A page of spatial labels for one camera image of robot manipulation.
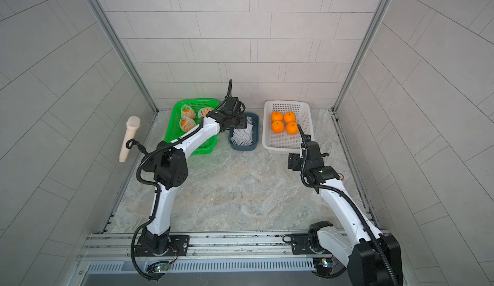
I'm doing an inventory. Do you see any white foam net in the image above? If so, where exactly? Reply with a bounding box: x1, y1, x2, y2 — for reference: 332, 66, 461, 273
246, 116, 253, 129
231, 128, 253, 147

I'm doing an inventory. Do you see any netted orange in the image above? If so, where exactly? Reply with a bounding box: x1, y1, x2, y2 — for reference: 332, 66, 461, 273
197, 107, 214, 119
283, 112, 297, 123
179, 116, 197, 133
181, 104, 196, 120
271, 120, 285, 134
286, 121, 299, 135

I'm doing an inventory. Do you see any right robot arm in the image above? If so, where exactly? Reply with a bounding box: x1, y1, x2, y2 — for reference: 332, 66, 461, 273
288, 126, 403, 285

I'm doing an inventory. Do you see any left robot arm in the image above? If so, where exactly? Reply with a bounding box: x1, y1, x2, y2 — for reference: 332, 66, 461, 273
123, 80, 247, 256

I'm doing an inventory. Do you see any dark blue plastic tub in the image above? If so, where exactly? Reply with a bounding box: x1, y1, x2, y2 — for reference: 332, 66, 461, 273
228, 112, 259, 151

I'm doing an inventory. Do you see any white plastic basket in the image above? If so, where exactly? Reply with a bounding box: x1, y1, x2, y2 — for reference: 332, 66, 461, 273
262, 100, 315, 154

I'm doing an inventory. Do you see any right green circuit board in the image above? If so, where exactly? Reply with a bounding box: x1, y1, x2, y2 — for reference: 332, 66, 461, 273
313, 258, 336, 276

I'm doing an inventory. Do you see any green circuit board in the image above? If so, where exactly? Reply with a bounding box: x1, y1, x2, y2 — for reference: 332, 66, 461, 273
313, 258, 336, 276
147, 260, 172, 274

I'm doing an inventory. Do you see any left green circuit board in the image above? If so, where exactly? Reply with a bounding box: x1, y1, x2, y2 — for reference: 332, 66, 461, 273
147, 260, 172, 274

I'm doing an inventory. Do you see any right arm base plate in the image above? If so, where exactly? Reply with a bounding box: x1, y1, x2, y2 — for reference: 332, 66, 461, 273
288, 233, 324, 255

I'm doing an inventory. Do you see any aluminium rail frame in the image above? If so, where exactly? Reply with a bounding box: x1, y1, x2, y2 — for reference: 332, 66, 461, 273
65, 229, 402, 286

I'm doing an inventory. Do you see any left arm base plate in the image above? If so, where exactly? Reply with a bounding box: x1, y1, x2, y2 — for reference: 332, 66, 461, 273
134, 235, 190, 257

